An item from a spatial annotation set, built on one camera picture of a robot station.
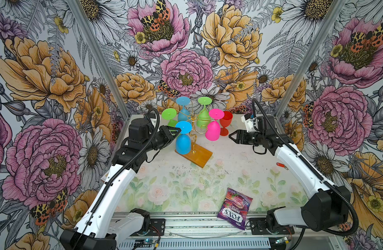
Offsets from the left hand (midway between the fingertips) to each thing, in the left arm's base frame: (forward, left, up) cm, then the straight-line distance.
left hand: (180, 135), depth 68 cm
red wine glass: (+28, -26, -21) cm, 44 cm away
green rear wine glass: (+18, -11, -8) cm, 23 cm away
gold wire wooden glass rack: (+10, -9, -32) cm, 34 cm away
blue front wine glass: (+2, -1, -8) cm, 8 cm away
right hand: (+5, -26, -10) cm, 28 cm away
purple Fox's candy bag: (-22, -26, -30) cm, 45 cm away
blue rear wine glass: (+18, -1, -5) cm, 19 cm away
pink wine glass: (+10, -16, -8) cm, 20 cm away
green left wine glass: (+14, +6, 0) cm, 15 cm away
